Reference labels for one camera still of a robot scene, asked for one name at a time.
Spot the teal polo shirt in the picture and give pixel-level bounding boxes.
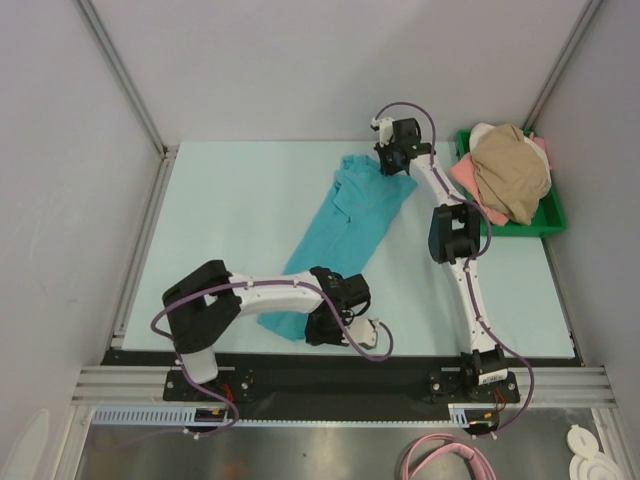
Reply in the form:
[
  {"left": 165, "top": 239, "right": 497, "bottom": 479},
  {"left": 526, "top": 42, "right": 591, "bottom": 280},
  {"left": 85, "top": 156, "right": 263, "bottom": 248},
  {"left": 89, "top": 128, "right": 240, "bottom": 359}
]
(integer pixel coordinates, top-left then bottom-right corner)
[{"left": 256, "top": 153, "right": 419, "bottom": 343}]

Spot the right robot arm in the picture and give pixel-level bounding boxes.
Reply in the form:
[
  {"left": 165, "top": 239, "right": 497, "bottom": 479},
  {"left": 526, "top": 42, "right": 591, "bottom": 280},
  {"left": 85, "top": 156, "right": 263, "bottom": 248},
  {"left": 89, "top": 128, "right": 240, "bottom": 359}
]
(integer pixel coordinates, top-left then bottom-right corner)
[{"left": 371, "top": 117, "right": 509, "bottom": 401}]

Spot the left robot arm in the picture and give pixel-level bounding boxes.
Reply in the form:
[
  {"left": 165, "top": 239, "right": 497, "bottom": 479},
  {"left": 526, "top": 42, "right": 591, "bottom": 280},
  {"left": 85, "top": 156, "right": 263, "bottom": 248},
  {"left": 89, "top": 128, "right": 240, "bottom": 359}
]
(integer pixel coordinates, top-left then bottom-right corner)
[{"left": 162, "top": 260, "right": 378, "bottom": 400}]

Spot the pink shirt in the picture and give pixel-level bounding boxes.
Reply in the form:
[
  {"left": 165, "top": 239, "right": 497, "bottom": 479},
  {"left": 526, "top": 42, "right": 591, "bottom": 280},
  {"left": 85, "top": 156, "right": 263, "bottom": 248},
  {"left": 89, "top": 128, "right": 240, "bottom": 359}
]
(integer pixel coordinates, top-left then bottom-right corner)
[{"left": 448, "top": 131, "right": 553, "bottom": 226}]

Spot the white shirt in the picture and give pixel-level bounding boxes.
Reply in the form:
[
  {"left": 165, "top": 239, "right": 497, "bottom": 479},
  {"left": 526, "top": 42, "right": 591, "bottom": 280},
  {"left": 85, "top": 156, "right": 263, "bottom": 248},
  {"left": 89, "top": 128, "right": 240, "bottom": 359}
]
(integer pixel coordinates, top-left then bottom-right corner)
[{"left": 469, "top": 123, "right": 551, "bottom": 174}]

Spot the beige shirt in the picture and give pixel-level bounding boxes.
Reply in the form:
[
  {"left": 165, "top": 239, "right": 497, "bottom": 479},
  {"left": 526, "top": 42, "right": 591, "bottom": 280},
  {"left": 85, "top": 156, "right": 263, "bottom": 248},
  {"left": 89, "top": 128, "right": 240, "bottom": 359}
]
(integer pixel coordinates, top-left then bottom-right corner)
[{"left": 469, "top": 124, "right": 552, "bottom": 226}]

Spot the green plastic bin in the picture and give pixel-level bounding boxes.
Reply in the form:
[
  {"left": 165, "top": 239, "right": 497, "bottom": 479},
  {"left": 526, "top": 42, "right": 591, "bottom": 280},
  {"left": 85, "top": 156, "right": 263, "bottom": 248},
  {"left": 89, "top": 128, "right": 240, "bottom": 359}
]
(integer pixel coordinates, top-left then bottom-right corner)
[{"left": 449, "top": 123, "right": 567, "bottom": 238}]

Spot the white round plastic part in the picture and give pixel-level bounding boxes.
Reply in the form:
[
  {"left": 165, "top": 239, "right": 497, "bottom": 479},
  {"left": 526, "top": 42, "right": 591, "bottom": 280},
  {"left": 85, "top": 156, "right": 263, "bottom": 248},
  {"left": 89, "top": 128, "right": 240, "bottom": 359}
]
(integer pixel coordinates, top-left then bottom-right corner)
[{"left": 566, "top": 424, "right": 624, "bottom": 480}]

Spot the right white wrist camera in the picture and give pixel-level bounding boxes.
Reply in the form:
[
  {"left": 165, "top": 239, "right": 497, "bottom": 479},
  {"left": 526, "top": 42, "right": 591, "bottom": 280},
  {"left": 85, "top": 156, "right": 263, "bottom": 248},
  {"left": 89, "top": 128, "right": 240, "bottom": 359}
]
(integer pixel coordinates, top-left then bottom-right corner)
[{"left": 370, "top": 117, "right": 394, "bottom": 146}]

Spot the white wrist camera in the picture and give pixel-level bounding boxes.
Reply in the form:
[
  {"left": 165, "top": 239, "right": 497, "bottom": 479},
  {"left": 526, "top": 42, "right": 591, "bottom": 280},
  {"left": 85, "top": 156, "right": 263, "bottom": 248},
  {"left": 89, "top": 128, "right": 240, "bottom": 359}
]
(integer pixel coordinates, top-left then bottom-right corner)
[
  {"left": 370, "top": 117, "right": 394, "bottom": 146},
  {"left": 346, "top": 316, "right": 378, "bottom": 350}
]

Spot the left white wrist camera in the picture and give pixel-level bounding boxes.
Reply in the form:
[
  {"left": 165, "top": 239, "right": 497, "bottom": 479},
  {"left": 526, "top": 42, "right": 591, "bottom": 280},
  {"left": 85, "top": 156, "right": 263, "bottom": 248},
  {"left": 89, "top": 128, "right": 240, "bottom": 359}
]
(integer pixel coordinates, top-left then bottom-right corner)
[{"left": 346, "top": 316, "right": 378, "bottom": 350}]

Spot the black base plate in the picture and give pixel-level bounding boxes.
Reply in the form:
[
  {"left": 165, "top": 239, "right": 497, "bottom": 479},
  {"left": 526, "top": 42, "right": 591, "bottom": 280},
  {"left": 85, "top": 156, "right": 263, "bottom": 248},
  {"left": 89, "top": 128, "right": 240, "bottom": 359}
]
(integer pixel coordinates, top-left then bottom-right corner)
[{"left": 99, "top": 350, "right": 521, "bottom": 422}]

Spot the white slotted cable duct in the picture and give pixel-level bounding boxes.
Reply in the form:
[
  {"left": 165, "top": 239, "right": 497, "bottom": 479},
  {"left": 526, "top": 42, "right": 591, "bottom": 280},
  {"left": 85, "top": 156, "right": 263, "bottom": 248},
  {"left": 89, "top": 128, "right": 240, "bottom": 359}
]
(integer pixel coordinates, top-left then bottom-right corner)
[{"left": 92, "top": 404, "right": 491, "bottom": 429}]

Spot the right aluminium frame post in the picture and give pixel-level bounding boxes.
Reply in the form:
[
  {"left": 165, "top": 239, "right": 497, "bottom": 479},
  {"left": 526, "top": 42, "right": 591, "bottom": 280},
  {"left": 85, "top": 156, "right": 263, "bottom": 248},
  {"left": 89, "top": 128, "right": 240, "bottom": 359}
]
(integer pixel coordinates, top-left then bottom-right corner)
[{"left": 522, "top": 0, "right": 607, "bottom": 130}]

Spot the aluminium frame post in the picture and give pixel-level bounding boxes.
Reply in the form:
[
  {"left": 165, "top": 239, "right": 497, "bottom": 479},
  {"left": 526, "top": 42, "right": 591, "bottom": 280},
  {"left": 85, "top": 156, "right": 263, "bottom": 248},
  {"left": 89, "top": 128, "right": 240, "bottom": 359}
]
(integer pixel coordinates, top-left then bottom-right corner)
[
  {"left": 72, "top": 0, "right": 169, "bottom": 157},
  {"left": 522, "top": 0, "right": 607, "bottom": 130}
]

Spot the pink coiled cable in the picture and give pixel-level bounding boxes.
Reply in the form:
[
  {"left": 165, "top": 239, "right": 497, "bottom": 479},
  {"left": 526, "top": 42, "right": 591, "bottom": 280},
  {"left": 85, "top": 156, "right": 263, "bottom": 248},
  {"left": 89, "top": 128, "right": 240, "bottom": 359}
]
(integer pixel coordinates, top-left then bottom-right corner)
[{"left": 396, "top": 433, "right": 498, "bottom": 480}]

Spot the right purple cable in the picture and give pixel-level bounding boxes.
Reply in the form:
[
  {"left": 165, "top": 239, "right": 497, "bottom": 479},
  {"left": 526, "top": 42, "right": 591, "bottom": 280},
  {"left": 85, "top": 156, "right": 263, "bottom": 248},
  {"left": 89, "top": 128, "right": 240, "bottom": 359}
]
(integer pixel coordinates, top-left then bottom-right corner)
[{"left": 374, "top": 100, "right": 536, "bottom": 439}]

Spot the aluminium front rail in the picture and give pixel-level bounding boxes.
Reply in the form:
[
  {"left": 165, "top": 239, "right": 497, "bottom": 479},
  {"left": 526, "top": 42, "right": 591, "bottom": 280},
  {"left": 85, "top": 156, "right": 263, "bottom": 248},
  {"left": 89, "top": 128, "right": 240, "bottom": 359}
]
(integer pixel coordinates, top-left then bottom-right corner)
[{"left": 72, "top": 366, "right": 617, "bottom": 409}]

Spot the left aluminium frame post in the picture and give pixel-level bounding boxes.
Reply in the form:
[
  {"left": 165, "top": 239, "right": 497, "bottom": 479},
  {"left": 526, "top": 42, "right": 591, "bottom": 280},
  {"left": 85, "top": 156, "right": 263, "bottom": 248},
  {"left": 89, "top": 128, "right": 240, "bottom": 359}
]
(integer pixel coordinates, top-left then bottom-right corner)
[{"left": 72, "top": 0, "right": 169, "bottom": 157}]

